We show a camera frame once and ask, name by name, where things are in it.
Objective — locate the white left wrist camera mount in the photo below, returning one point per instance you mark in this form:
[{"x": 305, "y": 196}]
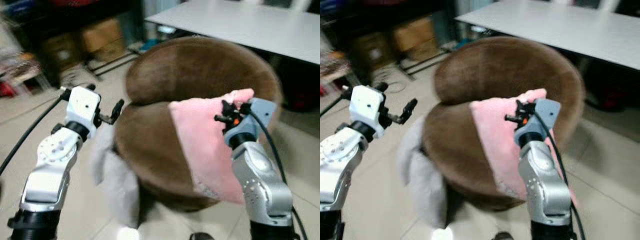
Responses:
[
  {"x": 366, "y": 107},
  {"x": 82, "y": 107}
]

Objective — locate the white top table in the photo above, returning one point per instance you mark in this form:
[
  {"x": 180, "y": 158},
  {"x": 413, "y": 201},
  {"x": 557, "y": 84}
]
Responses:
[
  {"x": 550, "y": 25},
  {"x": 240, "y": 25}
]

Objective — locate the black shelf rack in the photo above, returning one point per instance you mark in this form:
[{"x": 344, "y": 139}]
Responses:
[
  {"x": 75, "y": 12},
  {"x": 380, "y": 11}
]

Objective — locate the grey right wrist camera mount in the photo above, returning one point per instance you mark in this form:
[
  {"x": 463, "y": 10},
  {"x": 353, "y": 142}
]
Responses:
[
  {"x": 545, "y": 115},
  {"x": 257, "y": 117}
]

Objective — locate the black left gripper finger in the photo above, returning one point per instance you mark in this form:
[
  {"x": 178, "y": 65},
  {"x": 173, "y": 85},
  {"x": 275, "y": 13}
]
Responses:
[
  {"x": 381, "y": 87},
  {"x": 411, "y": 107},
  {"x": 119, "y": 107},
  {"x": 91, "y": 87}
]

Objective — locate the black robot foot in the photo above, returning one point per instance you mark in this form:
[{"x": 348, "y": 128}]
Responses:
[
  {"x": 503, "y": 236},
  {"x": 201, "y": 236}
]

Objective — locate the grey fluffy blanket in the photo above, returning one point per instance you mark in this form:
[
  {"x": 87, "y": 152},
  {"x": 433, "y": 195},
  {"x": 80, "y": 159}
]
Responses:
[
  {"x": 117, "y": 185},
  {"x": 425, "y": 185}
]

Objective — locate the brown round plush sofa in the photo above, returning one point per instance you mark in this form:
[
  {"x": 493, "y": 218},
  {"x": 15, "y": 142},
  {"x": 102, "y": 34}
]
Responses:
[
  {"x": 500, "y": 70},
  {"x": 190, "y": 70}
]

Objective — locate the brown cardboard box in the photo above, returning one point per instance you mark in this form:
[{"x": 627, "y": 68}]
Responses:
[
  {"x": 102, "y": 35},
  {"x": 372, "y": 49},
  {"x": 414, "y": 34},
  {"x": 62, "y": 50}
]

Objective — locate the pink pillow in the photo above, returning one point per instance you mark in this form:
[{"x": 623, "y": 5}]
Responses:
[
  {"x": 200, "y": 145},
  {"x": 500, "y": 145}
]

